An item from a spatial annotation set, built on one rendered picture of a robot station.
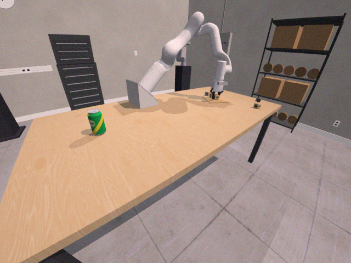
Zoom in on tan mat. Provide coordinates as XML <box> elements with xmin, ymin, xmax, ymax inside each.
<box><xmin>202</xmin><ymin>96</ymin><xmax>230</xmax><ymax>103</ymax></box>

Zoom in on green drink can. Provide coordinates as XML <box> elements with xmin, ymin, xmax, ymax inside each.
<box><xmin>87</xmin><ymin>108</ymin><xmax>106</xmax><ymax>135</ymax></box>

